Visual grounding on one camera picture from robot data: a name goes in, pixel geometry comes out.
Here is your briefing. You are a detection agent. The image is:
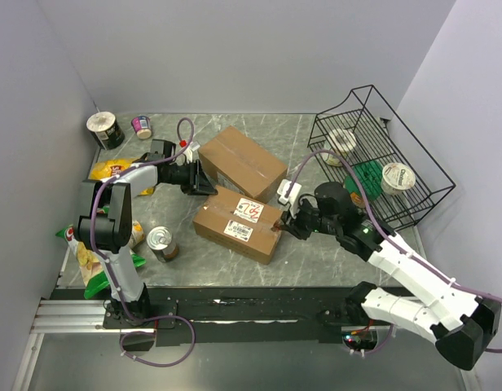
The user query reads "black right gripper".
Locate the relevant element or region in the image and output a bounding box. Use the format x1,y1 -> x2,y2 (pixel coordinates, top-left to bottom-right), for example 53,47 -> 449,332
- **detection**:
280,197 -> 341,240

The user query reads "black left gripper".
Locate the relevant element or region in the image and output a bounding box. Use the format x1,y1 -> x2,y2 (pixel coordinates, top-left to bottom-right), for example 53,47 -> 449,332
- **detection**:
163,160 -> 216,197

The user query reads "plain taped cardboard box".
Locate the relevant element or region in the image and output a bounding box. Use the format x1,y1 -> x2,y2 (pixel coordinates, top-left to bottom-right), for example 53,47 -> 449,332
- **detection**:
198,126 -> 288,203

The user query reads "labelled cardboard express box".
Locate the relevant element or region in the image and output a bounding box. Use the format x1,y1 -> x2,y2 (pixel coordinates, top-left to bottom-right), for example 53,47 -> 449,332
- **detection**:
193,186 -> 282,265

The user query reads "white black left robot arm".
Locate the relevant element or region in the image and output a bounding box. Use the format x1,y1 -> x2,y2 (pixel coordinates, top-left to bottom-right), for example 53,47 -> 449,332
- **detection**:
73,139 -> 218,327

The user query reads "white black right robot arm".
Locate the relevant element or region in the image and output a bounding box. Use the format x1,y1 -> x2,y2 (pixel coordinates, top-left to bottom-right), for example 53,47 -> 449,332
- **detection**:
275,179 -> 501,371

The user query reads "metal tin can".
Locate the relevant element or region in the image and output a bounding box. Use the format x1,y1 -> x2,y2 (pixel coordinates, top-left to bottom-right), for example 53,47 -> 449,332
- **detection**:
146,226 -> 179,262

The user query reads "small orange white cup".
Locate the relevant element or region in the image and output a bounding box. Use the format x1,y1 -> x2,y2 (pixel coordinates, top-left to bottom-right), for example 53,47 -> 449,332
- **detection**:
128,220 -> 145,249

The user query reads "purple yogurt cup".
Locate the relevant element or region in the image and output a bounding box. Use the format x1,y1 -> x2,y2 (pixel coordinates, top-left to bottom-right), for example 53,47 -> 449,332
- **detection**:
131,116 -> 152,140

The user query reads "white tape roll cup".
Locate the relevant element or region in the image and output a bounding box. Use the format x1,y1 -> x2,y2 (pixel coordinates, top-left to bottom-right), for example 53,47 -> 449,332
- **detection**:
322,128 -> 357,167

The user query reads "yellow Lays chips bag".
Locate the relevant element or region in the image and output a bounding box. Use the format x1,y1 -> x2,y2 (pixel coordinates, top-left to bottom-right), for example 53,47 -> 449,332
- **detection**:
88,159 -> 157,197

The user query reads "black paper cup white lid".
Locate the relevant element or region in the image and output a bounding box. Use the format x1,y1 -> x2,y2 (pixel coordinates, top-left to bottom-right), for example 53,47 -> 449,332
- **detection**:
86,112 -> 125,150

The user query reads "white Chobani yogurt cup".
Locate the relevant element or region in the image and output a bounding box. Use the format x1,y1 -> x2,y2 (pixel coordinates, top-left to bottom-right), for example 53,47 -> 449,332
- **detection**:
381,162 -> 416,196

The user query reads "green Chuba chips bag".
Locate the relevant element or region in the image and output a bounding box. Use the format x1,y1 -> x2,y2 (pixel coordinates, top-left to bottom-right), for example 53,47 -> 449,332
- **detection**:
55,224 -> 146,300

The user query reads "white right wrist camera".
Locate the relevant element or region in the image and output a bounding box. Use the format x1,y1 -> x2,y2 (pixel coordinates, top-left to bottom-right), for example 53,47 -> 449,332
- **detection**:
276,179 -> 302,217

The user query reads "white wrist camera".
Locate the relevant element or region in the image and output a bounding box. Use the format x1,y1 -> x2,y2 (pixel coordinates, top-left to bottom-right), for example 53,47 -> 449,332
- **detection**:
180,140 -> 200,162
276,179 -> 302,217

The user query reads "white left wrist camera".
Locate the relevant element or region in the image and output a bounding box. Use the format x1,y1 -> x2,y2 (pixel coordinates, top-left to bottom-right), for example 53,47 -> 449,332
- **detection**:
180,140 -> 200,162

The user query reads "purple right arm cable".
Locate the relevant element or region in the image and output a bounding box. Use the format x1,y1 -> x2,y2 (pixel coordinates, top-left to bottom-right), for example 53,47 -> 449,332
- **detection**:
290,149 -> 502,358

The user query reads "black wire basket rack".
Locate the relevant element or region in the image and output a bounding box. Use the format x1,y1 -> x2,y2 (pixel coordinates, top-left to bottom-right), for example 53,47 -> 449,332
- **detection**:
307,85 -> 456,230

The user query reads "aluminium rail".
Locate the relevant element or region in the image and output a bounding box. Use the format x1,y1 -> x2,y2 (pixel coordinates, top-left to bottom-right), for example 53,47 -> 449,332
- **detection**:
29,299 -> 113,336

